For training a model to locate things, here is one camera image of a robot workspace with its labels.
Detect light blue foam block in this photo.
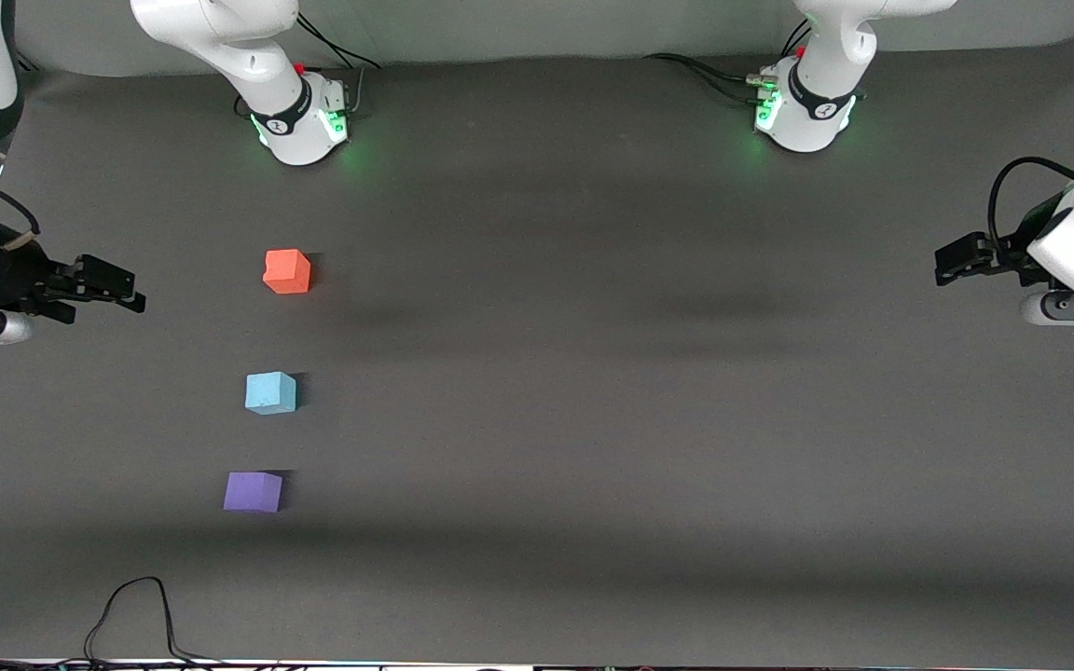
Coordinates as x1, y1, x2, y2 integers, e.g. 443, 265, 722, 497
244, 370, 298, 417

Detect orange foam block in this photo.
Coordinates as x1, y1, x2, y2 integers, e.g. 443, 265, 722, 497
262, 248, 312, 295

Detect purple foam block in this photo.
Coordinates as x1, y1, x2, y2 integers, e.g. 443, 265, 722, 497
223, 471, 284, 514

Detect dark grey table mat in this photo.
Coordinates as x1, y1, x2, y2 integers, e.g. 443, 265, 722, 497
0, 33, 1074, 665

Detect thin black looped cable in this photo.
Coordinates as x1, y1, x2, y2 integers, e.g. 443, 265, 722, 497
83, 575, 226, 668

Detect black left arm base cables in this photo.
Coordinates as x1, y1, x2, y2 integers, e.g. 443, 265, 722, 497
643, 21, 813, 105

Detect black arm base cables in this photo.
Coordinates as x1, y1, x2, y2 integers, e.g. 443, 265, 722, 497
293, 9, 382, 115
643, 21, 813, 105

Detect black right arm base cables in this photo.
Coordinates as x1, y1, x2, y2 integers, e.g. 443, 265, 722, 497
293, 9, 382, 115

